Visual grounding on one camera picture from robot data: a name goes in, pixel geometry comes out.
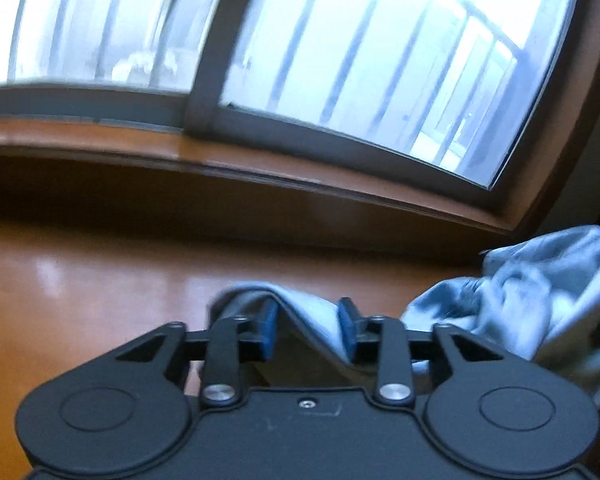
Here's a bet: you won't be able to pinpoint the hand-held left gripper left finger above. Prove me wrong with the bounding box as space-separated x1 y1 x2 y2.
116 299 279 407

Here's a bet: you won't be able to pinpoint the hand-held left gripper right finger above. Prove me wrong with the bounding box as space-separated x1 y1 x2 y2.
338 298 506 407

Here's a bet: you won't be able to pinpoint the light blue jeans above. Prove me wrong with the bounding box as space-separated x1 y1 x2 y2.
207 225 600 408

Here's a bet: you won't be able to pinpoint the wooden window sill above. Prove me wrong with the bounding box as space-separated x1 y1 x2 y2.
0 116 526 235

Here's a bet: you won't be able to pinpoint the grey framed window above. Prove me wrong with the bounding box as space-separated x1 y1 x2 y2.
0 0 595 207

